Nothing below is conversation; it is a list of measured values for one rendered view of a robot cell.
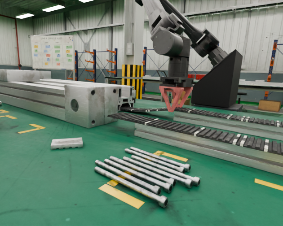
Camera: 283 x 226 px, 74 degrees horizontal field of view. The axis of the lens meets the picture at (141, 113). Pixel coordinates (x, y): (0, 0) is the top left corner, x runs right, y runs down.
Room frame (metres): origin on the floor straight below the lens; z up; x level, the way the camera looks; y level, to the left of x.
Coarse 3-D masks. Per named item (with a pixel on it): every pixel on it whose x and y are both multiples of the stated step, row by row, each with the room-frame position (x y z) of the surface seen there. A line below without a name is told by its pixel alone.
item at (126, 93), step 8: (40, 80) 0.90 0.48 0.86; (48, 80) 0.86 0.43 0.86; (56, 80) 0.95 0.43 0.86; (64, 80) 0.91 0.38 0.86; (120, 88) 0.64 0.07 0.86; (128, 88) 0.69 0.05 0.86; (120, 96) 0.64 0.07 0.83; (128, 96) 0.69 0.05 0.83; (120, 104) 0.64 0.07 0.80; (128, 104) 0.69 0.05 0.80
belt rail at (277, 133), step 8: (176, 112) 0.53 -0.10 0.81; (184, 112) 0.52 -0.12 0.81; (176, 120) 0.53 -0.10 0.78; (184, 120) 0.52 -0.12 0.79; (192, 120) 0.50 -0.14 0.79; (200, 120) 0.50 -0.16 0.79; (208, 120) 0.49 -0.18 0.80; (216, 120) 0.47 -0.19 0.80; (224, 120) 0.46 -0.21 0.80; (232, 120) 0.45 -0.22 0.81; (224, 128) 0.46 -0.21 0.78; (232, 128) 0.45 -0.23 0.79; (240, 128) 0.44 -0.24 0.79; (248, 128) 0.43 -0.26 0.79; (256, 128) 0.42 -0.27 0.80; (264, 128) 0.41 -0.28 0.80; (272, 128) 0.40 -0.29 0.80; (280, 128) 0.39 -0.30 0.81; (264, 136) 0.41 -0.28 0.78; (272, 136) 0.40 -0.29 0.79; (280, 136) 0.39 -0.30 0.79
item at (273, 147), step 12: (132, 120) 0.38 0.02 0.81; (144, 120) 0.39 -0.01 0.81; (156, 120) 0.39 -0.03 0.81; (180, 132) 0.32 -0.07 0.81; (192, 132) 0.31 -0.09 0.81; (204, 132) 0.31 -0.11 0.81; (216, 132) 0.32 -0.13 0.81; (228, 132) 0.32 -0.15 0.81; (240, 144) 0.26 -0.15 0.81; (252, 144) 0.26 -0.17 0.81; (264, 144) 0.26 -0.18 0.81; (276, 144) 0.26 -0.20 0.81
